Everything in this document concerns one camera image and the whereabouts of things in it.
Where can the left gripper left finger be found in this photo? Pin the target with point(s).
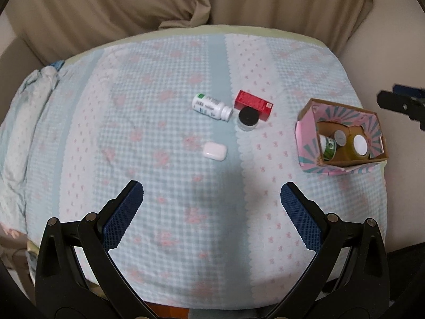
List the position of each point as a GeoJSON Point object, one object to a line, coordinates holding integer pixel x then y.
{"type": "Point", "coordinates": [75, 275]}

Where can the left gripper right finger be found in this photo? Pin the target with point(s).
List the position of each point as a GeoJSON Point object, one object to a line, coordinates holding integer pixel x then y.
{"type": "Point", "coordinates": [347, 277]}

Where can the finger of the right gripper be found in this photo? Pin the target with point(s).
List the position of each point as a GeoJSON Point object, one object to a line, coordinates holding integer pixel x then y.
{"type": "Point", "coordinates": [408, 91]}
{"type": "Point", "coordinates": [406, 105]}

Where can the white lid jar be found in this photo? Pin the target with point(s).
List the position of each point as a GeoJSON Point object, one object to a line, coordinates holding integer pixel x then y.
{"type": "Point", "coordinates": [360, 145]}

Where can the green label bottle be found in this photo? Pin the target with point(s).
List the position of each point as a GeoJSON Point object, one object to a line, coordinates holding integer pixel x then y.
{"type": "Point", "coordinates": [328, 147]}

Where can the small silver lid jar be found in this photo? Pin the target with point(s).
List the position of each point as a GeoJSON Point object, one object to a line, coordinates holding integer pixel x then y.
{"type": "Point", "coordinates": [340, 138]}

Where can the white earbuds case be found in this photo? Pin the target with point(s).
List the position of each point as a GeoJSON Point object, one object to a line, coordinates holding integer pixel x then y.
{"type": "Point", "coordinates": [214, 151]}

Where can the black lid glass jar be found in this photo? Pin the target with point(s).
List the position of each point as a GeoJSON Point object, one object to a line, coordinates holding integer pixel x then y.
{"type": "Point", "coordinates": [248, 118]}

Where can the red carton box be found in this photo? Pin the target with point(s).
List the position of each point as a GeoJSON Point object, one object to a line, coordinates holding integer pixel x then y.
{"type": "Point", "coordinates": [244, 99]}

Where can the white pill bottle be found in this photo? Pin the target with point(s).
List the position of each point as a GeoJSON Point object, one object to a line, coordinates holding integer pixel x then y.
{"type": "Point", "coordinates": [208, 106]}

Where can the yellow tape roll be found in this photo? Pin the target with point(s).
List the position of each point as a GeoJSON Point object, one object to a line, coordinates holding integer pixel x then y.
{"type": "Point", "coordinates": [346, 153]}

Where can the pink patterned cardboard box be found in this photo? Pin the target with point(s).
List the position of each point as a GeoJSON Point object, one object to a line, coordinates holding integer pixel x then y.
{"type": "Point", "coordinates": [308, 144]}

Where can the crumpled light blue blanket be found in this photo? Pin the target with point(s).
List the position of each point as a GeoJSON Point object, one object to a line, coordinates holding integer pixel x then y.
{"type": "Point", "coordinates": [18, 127]}

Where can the grey sofa headboard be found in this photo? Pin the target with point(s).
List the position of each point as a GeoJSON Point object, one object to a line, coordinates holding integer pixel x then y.
{"type": "Point", "coordinates": [17, 62]}

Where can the beige curtain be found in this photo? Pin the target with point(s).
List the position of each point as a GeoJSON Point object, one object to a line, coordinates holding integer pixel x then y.
{"type": "Point", "coordinates": [56, 29]}

